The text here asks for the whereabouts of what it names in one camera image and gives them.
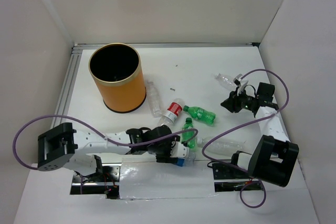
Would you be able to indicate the clear bottle white cap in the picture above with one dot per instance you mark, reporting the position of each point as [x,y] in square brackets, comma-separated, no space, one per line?
[225,147]

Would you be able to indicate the clear bottle far right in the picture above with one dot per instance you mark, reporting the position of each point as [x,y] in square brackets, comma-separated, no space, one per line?
[226,81]

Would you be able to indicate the blue label clear bottle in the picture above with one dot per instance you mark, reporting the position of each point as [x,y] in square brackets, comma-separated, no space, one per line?
[186,162]

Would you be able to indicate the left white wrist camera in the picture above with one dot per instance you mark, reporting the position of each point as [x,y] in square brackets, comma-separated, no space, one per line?
[180,151]

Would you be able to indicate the red label clear bottle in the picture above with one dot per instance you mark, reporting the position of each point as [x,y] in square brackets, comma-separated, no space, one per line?
[172,112]

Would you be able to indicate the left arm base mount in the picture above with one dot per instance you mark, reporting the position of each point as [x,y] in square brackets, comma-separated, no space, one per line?
[105,181]

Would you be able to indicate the orange cylindrical bin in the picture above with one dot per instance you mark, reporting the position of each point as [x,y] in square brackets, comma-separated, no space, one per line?
[117,72]

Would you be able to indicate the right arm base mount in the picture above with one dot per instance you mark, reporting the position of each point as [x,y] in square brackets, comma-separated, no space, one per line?
[227,179]

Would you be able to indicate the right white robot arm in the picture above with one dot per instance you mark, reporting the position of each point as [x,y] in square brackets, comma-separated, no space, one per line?
[275,156]

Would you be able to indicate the green bottle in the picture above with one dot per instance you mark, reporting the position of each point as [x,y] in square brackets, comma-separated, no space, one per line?
[187,135]
[200,114]

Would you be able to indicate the clear bottle near bin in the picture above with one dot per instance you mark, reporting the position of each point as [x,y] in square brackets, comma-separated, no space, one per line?
[154,99]

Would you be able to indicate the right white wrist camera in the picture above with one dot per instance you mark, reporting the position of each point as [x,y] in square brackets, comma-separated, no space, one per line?
[241,83]

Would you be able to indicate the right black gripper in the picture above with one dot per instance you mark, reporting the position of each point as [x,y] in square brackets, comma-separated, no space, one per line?
[232,103]

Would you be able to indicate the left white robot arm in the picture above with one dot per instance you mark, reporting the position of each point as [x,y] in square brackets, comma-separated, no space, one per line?
[65,147]

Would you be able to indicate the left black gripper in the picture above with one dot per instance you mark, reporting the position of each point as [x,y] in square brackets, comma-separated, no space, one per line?
[166,158]

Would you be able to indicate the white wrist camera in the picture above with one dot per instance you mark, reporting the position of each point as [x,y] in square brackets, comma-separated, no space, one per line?
[241,83]
[180,151]

